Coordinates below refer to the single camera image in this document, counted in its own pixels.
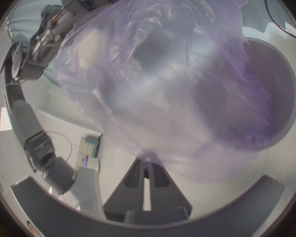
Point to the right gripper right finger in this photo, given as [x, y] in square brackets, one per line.
[165, 189]

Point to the white trash bin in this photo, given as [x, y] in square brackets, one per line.
[281, 65]

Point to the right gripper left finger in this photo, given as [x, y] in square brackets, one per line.
[130, 189]

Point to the purple plastic bag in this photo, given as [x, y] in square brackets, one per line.
[162, 83]

